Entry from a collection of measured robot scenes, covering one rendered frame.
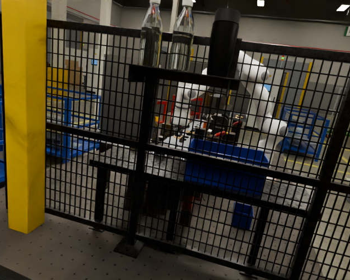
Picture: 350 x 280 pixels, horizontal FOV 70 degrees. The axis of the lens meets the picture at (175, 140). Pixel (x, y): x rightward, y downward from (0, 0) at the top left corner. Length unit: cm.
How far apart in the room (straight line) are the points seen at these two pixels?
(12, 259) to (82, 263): 24
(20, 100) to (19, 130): 11
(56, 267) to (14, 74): 70
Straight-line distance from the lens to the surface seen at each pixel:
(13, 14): 107
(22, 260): 114
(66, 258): 111
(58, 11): 906
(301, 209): 101
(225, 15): 77
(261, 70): 155
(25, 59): 104
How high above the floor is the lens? 142
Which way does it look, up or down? 15 degrees down
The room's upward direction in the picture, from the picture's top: 8 degrees clockwise
